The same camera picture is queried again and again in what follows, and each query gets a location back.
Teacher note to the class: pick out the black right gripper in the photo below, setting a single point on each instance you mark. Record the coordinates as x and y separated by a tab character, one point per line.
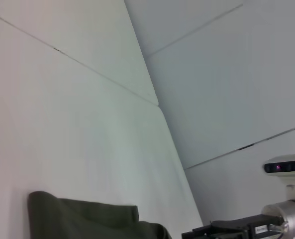
249	226

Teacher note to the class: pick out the dark green printed T-shirt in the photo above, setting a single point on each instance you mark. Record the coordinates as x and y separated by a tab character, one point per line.
92	219

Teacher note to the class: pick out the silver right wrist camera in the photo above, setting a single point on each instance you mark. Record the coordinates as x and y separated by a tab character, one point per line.
286	169

